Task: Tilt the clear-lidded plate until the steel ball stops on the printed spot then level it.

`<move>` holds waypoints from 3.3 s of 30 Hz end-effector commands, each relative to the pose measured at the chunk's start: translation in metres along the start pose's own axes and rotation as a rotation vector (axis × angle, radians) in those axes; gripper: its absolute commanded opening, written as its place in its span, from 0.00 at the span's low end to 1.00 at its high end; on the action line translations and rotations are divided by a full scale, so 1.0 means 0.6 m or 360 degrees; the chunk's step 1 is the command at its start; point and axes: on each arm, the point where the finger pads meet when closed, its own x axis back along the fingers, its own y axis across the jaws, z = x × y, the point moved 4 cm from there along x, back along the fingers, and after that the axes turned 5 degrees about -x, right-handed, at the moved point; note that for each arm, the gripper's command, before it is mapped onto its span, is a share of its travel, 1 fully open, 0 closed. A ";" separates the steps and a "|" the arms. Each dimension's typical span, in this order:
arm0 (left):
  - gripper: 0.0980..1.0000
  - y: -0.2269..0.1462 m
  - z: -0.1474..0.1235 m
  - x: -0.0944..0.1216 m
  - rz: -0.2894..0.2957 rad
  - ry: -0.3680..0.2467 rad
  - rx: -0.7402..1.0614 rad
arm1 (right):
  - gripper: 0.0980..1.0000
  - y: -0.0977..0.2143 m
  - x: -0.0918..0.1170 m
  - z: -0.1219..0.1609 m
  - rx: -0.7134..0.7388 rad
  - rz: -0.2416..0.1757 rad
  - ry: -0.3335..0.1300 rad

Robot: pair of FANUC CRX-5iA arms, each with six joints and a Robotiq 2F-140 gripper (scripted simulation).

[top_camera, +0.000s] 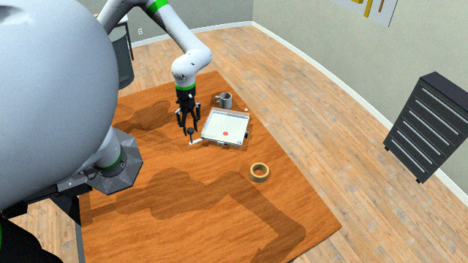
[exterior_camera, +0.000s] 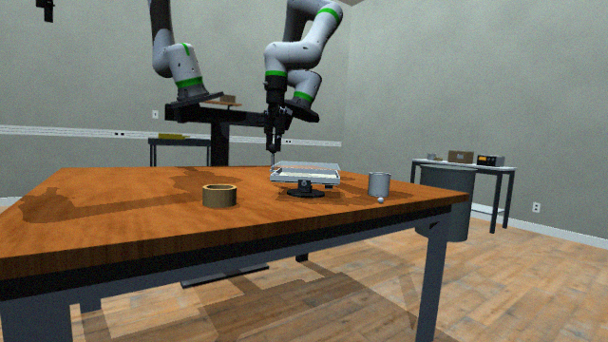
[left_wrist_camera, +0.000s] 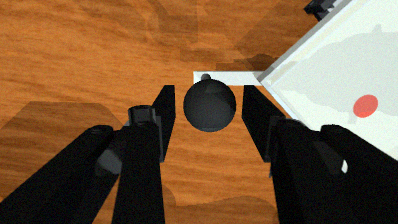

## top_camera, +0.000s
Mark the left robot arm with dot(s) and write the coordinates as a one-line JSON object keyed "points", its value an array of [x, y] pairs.
{"points": [[160, 11]]}

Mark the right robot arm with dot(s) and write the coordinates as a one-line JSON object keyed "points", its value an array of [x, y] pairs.
{"points": [[58, 96]]}

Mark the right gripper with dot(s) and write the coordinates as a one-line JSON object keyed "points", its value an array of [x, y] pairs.
{"points": [[51, 258]]}

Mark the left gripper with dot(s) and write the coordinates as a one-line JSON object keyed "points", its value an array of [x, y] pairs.
{"points": [[190, 103]]}

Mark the grey metal cylinder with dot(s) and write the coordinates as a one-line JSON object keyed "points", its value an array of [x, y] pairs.
{"points": [[225, 100]]}

